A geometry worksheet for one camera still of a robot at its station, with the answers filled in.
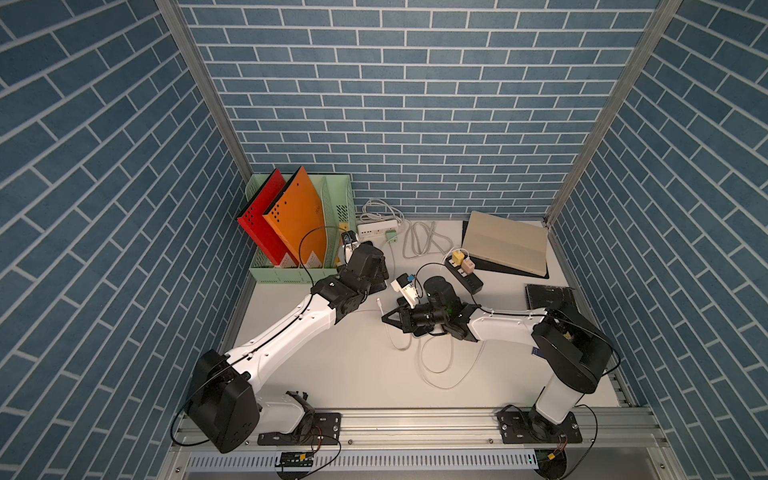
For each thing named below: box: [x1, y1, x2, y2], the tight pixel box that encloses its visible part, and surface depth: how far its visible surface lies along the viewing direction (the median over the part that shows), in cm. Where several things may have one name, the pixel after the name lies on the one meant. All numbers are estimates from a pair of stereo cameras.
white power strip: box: [357, 219, 399, 244], surface depth 117 cm
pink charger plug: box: [461, 257, 476, 274], surface depth 101 cm
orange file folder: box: [262, 166, 327, 265], surface depth 91 cm
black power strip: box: [444, 255, 484, 295], surface depth 104 cm
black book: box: [525, 284, 575, 310], surface depth 100 cm
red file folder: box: [237, 169, 288, 265], surface depth 86 cm
